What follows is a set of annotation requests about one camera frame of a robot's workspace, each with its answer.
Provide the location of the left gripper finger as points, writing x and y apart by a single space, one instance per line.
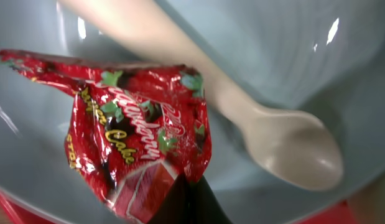
190 204

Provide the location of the red snack wrapper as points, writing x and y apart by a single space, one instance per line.
135 127

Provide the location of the beige plastic spoon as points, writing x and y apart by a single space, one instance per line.
294 146

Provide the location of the red serving tray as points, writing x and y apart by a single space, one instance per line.
12 213

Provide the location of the large light blue plate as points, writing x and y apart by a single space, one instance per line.
324 57

